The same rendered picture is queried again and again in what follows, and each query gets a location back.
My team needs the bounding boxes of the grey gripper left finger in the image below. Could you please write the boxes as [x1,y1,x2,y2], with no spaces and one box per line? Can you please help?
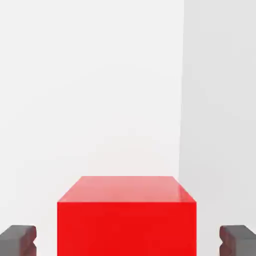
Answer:
[0,224,38,256]

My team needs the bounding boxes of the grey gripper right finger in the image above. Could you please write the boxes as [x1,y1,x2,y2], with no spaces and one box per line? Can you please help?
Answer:
[219,224,256,256]

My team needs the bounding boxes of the small red cube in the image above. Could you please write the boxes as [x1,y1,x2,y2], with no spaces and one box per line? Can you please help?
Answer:
[56,175,197,256]

